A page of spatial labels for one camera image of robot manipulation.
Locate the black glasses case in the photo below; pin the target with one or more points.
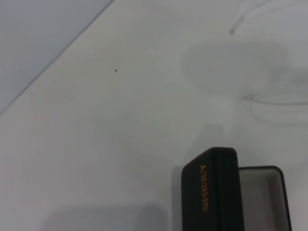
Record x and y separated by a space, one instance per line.
216 192

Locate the clear white-framed glasses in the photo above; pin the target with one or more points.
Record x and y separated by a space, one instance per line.
276 103

